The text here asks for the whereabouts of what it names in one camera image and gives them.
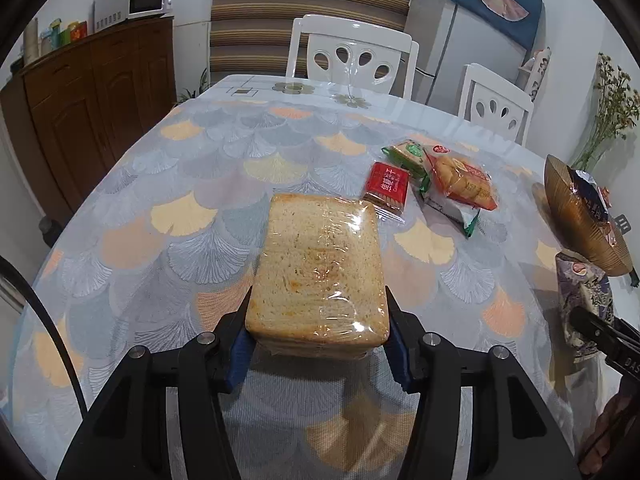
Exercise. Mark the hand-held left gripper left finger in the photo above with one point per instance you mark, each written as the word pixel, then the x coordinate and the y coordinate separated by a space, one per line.
pixel 240 355

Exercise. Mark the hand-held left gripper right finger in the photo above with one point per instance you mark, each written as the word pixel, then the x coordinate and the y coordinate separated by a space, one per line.
pixel 400 360

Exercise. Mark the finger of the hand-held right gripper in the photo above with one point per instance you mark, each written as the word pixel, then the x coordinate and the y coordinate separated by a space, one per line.
pixel 590 325

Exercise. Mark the floral print snack packet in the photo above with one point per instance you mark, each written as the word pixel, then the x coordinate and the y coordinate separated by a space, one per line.
pixel 580 290

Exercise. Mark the brown woven basket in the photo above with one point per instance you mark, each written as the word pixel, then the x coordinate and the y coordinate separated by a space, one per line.
pixel 575 225

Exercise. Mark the clear sliced bread pack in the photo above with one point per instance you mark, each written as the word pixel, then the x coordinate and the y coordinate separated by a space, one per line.
pixel 320 270

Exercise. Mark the person's right hand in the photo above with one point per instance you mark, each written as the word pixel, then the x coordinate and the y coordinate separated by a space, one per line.
pixel 610 435

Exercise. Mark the blue and silver snack packet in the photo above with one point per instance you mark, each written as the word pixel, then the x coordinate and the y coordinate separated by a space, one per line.
pixel 590 195

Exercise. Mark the white and green snack packet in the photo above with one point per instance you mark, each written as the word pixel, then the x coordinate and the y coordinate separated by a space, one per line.
pixel 450 210

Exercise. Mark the red snack packet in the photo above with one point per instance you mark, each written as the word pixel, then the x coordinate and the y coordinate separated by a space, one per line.
pixel 387 182

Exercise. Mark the orange bread stick packet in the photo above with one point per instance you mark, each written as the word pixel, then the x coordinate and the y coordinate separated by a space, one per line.
pixel 462 180

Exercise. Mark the green label cracker packet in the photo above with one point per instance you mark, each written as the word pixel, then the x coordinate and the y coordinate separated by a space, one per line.
pixel 407 152

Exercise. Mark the dried flower bunch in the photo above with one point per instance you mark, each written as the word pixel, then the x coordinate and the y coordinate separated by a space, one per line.
pixel 612 105

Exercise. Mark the dark floor object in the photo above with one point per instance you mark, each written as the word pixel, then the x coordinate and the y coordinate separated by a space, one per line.
pixel 50 232

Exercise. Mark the white chair with oval cutouts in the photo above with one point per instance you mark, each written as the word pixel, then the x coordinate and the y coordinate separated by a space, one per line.
pixel 320 35
pixel 495 87

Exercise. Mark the white storage rack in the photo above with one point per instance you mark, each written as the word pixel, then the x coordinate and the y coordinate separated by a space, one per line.
pixel 535 72

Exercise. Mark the green potted plant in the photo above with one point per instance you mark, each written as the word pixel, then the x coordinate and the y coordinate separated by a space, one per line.
pixel 195 87

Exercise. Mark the clear wine glass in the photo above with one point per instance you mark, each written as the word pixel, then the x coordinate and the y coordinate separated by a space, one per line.
pixel 350 75

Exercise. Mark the brown wooden cabinet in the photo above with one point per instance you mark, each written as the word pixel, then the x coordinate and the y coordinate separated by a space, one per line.
pixel 85 110

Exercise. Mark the white refrigerator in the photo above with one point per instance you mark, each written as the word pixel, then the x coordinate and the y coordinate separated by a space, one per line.
pixel 450 60

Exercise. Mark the blue refrigerator cover cloth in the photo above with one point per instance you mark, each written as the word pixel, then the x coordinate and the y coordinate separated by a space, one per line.
pixel 465 5

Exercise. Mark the red tin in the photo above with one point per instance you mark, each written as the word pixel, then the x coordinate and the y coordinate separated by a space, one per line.
pixel 79 32

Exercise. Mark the white microwave oven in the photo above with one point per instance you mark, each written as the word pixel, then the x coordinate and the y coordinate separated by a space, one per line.
pixel 145 0

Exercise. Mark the green container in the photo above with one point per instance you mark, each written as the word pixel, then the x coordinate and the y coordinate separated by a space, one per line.
pixel 56 35

